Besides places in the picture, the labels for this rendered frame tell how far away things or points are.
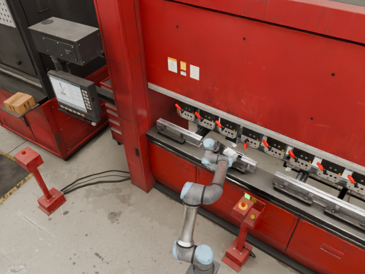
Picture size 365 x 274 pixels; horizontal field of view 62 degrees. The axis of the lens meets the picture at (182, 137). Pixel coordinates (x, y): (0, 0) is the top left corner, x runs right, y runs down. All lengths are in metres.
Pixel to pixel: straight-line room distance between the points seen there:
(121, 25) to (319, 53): 1.34
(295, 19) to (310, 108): 0.56
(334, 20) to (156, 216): 2.51
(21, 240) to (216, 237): 2.00
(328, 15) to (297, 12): 0.16
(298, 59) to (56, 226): 2.86
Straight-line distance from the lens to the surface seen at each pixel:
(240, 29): 2.01
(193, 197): 1.89
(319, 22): 1.82
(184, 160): 2.86
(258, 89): 2.13
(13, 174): 4.32
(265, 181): 2.62
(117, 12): 2.33
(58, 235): 3.54
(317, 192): 2.55
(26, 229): 3.73
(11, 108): 3.50
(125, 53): 2.44
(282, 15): 1.86
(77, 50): 2.34
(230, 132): 2.46
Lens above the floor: 2.85
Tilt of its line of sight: 42 degrees down
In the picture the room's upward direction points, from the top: 1 degrees counter-clockwise
